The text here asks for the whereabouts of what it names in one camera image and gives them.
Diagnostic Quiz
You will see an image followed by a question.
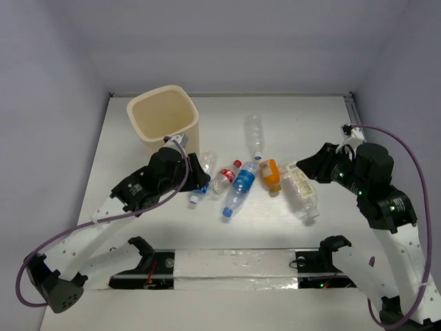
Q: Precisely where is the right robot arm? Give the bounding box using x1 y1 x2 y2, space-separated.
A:
294 143 440 330

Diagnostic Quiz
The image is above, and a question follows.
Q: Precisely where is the aluminium table edge rail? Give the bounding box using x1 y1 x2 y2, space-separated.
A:
343 92 361 124

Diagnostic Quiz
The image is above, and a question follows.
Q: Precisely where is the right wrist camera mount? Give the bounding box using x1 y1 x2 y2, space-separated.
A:
337 123 365 152

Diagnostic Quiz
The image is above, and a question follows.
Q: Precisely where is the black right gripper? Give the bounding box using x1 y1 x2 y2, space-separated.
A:
295 141 368 194

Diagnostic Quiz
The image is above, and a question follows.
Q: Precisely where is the blue label water bottle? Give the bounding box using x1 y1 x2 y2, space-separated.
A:
222 161 258 218

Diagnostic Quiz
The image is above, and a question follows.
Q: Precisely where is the crushed clear blue-cap bottle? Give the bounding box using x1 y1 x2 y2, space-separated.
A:
188 150 219 210

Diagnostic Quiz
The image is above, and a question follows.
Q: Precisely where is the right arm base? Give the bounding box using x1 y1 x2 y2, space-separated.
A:
289 235 356 290

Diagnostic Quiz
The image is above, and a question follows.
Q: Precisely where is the silver tape strip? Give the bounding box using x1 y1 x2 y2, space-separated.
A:
173 249 298 290

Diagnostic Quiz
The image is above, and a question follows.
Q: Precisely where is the clear bottle white cap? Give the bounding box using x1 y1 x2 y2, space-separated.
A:
244 114 265 161

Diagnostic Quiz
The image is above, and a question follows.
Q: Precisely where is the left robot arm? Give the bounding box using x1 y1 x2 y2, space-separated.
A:
21 141 210 314

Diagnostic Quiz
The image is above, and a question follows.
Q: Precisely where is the cream plastic bin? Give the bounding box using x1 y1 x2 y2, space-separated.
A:
127 85 201 154

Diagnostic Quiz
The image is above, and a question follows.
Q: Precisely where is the red label cola bottle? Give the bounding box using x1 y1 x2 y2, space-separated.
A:
209 159 242 195

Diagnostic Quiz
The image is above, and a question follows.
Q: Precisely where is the orange juice bottle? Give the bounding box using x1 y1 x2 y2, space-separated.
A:
259 159 281 193

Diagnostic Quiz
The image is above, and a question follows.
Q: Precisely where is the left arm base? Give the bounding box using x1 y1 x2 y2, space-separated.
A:
108 237 175 290

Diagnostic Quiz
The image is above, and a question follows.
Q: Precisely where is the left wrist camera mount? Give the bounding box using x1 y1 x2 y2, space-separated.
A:
163 132 188 150

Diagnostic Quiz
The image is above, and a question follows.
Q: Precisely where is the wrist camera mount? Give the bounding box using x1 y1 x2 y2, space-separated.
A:
163 132 188 150
337 123 365 152

